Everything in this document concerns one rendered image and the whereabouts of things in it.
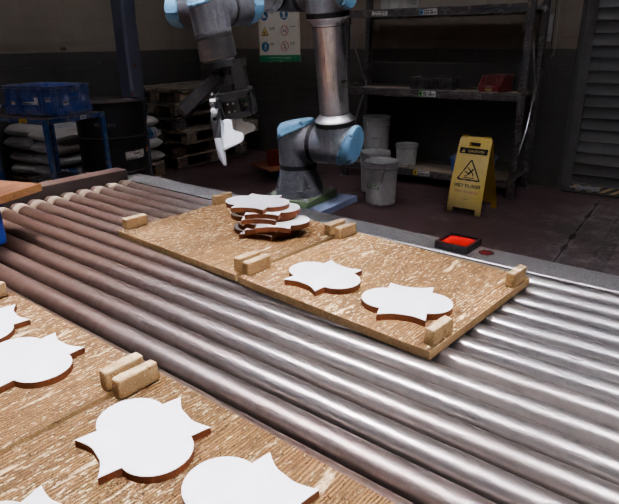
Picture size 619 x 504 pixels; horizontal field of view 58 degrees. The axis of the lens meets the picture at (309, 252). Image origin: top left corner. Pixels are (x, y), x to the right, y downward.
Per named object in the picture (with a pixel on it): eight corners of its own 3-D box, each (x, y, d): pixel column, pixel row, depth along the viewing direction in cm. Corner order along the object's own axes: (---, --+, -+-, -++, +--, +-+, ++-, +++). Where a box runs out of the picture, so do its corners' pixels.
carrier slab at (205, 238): (232, 205, 156) (231, 199, 156) (349, 235, 131) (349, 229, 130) (118, 236, 132) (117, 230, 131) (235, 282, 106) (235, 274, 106)
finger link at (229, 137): (242, 156, 111) (241, 114, 114) (214, 160, 112) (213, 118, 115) (247, 162, 114) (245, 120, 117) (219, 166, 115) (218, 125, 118)
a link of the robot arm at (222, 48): (190, 42, 110) (202, 40, 117) (196, 66, 112) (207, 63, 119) (227, 35, 109) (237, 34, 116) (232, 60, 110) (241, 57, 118)
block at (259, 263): (265, 265, 110) (264, 252, 109) (272, 267, 109) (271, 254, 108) (241, 274, 106) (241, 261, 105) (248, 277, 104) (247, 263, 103)
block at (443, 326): (443, 328, 85) (444, 313, 84) (454, 332, 84) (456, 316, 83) (422, 344, 81) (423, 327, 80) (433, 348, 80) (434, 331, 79)
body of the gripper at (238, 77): (251, 119, 114) (238, 57, 110) (211, 126, 116) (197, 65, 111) (258, 113, 121) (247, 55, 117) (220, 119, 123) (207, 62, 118)
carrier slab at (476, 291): (353, 237, 130) (353, 230, 129) (529, 285, 104) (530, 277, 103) (237, 284, 105) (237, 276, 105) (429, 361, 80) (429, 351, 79)
